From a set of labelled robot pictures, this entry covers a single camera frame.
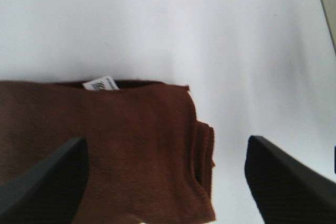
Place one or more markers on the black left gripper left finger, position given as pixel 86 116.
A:
pixel 51 190

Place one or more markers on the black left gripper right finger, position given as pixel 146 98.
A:
pixel 284 189

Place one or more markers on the brown terry towel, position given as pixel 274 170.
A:
pixel 150 158

